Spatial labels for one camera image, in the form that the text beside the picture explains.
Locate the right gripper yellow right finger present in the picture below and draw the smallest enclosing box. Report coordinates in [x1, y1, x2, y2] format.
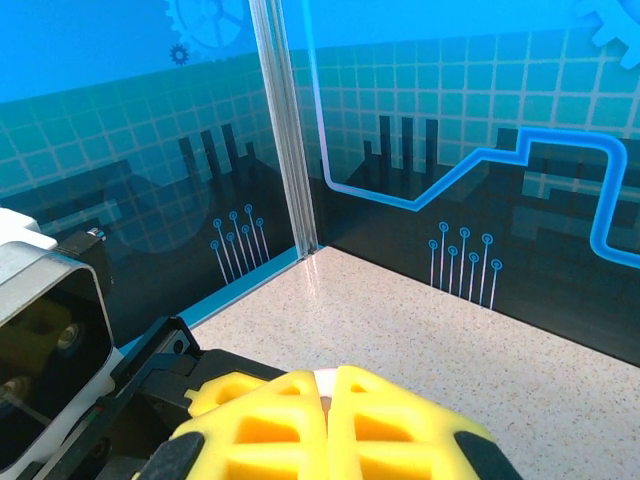
[327, 364, 521, 480]

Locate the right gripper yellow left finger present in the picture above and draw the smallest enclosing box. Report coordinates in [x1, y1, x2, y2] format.
[134, 368, 332, 480]

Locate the pink earbud charging case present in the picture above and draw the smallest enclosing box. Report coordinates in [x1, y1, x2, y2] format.
[313, 367, 342, 426]

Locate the blue table edge strip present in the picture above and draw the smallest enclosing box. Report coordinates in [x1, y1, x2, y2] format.
[113, 247, 304, 351]

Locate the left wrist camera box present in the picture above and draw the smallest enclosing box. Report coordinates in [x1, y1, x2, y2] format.
[0, 207, 124, 474]

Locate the aluminium corner post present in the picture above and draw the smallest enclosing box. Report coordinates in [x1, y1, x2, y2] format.
[248, 0, 320, 262]

